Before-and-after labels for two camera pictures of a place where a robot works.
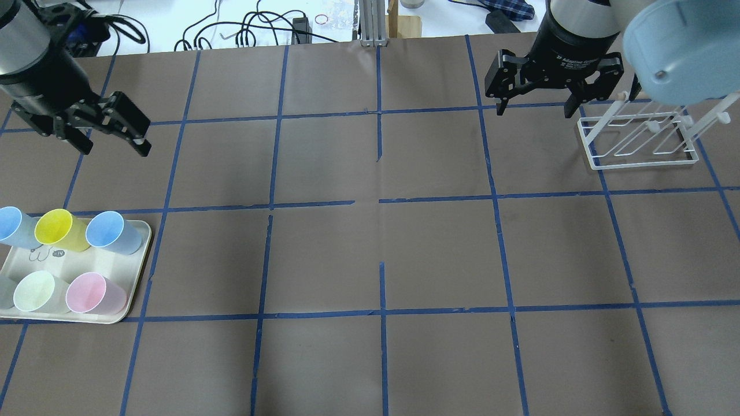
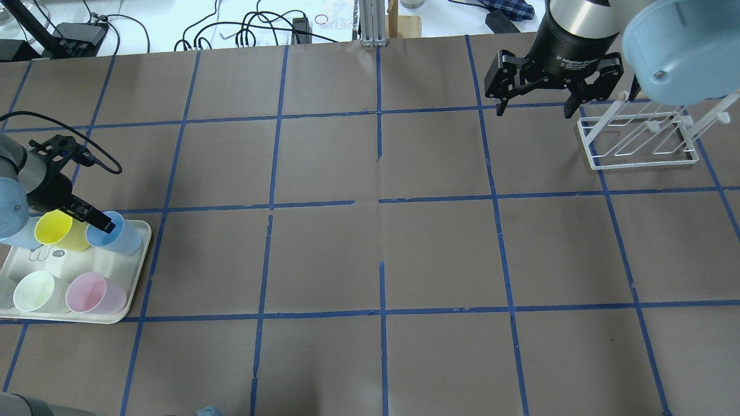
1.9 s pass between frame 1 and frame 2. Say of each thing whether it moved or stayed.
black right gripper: stayed
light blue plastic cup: stayed
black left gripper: moved
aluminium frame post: stayed
